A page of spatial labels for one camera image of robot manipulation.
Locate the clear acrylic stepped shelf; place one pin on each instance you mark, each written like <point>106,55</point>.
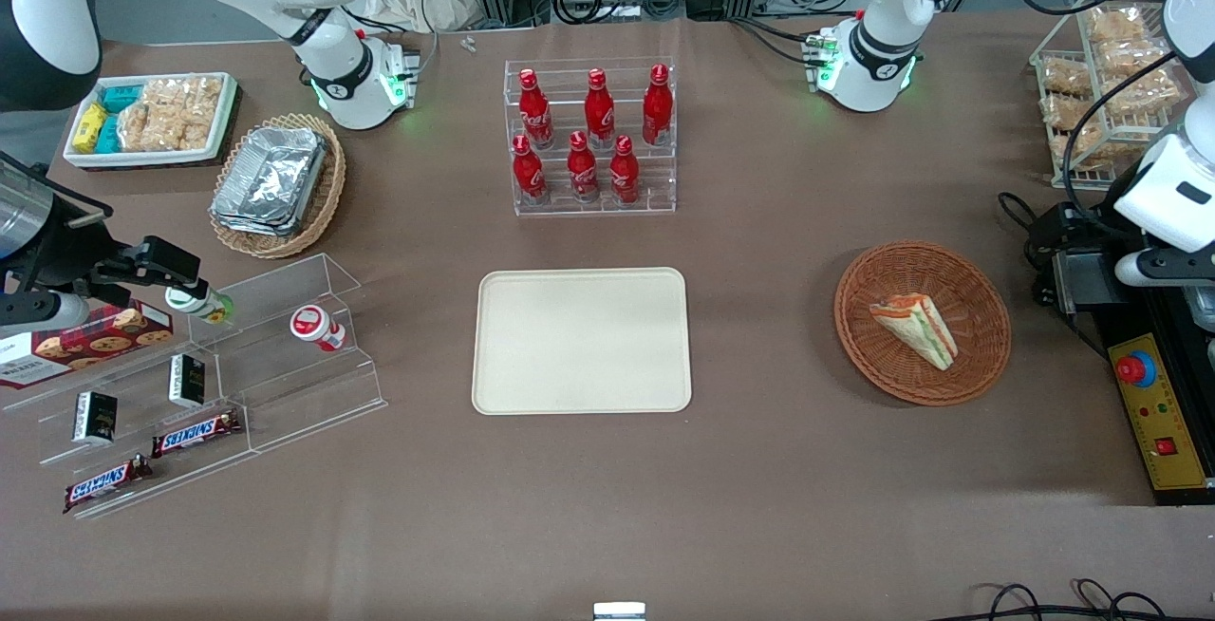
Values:
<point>304,393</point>

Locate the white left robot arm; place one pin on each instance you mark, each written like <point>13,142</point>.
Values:
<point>883,42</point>

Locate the red cookie box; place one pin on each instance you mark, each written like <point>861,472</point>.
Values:
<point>85,346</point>

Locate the green capped small bottle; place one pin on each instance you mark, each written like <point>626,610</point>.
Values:
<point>201,303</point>

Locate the black appliance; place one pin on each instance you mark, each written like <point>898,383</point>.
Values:
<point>1092,279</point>

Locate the brown wicker basket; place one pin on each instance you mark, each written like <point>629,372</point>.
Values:
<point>978,365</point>

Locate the clear cracker snack bag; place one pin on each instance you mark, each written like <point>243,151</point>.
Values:
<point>1068,111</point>
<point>1139,94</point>
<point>1115,25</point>
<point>1082,146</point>
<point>1130,56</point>
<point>1065,77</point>

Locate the white rectangular snack tray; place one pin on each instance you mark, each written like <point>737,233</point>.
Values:
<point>142,159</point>

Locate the red capped white bottle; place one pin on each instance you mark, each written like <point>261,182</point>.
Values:
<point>318,327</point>

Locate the small silver object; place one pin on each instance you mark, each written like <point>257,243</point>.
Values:
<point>619,611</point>

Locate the red cola bottle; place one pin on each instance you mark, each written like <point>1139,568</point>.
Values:
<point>657,108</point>
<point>536,113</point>
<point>599,113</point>
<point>529,175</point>
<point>624,175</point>
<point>583,173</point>

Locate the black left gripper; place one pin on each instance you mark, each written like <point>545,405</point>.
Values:
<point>1070,226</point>

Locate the clear acrylic bottle rack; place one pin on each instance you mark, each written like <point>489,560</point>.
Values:
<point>655,179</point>

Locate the triangular sandwich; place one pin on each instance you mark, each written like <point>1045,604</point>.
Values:
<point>916,327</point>

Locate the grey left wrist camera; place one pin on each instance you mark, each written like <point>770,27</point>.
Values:
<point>1163,270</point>

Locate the red emergency stop button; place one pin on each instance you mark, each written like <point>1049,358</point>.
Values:
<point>1132,369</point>

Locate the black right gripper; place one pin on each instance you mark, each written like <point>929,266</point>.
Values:
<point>59,243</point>

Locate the small black box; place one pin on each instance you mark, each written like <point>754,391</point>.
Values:
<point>187,381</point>
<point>95,417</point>

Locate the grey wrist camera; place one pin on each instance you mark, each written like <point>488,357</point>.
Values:
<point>43,314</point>
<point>1163,270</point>

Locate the stack of foil trays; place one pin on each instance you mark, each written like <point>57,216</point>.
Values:
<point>271,179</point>

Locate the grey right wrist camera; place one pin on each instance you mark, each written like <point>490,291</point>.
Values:
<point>43,314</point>

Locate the snickers bar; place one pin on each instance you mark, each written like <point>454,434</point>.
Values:
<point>104,483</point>
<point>195,433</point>

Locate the yellow control panel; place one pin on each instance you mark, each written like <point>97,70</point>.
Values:
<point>1163,412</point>

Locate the beige plastic tray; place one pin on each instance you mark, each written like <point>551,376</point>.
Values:
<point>579,341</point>

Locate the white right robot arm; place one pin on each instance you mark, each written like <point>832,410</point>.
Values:
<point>332,61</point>

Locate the teal snack packet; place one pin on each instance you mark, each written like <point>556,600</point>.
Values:
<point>107,135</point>
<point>121,97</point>

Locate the metal pan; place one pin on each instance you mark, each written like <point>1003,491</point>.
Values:
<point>1205,303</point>

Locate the yellow snack packet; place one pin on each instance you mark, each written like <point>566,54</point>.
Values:
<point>90,127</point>

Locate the light wicker basket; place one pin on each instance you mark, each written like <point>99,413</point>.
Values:
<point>327,194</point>

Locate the clear rice cracker bag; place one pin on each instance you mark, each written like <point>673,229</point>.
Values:
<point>197,113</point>
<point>142,122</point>

